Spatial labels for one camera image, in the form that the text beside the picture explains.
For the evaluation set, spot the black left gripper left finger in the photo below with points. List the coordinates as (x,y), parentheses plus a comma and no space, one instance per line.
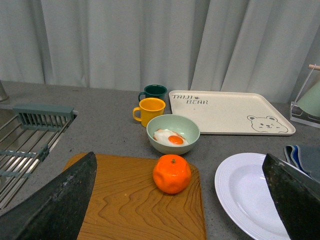
(57,210)

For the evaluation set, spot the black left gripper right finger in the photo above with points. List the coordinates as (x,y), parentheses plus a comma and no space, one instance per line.
(296,197)

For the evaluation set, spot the white round plate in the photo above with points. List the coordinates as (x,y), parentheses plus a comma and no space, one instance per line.
(243,192)

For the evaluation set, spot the orange mandarin fruit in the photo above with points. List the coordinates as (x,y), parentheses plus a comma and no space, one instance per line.
(172,173)

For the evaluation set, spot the grey blue folded cloth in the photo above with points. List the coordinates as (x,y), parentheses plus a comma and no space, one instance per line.
(305,158)

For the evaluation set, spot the wooden cutting board tray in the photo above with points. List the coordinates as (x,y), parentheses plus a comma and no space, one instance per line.
(126,204)

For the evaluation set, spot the clear acrylic cup rack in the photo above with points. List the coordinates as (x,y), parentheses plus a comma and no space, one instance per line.
(298,115)

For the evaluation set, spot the metal sink drying rack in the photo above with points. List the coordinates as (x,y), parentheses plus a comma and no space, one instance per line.
(28,133)

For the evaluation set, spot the light green plastic cup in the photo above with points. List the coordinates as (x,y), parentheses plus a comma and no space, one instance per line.
(310,101)

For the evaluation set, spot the cream bear serving tray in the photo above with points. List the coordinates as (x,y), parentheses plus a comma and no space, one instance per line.
(230,113)

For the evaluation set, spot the fake fried egg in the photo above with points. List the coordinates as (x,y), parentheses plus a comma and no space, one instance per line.
(169,138)

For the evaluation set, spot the light green bowl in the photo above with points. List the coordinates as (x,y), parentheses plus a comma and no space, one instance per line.
(176,123)

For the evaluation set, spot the yellow mug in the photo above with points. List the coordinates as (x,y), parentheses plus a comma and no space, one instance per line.
(148,109)

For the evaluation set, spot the white curtain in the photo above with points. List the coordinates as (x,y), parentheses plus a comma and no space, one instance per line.
(250,46)

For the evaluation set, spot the dark green mug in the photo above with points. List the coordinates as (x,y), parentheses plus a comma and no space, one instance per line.
(154,91)

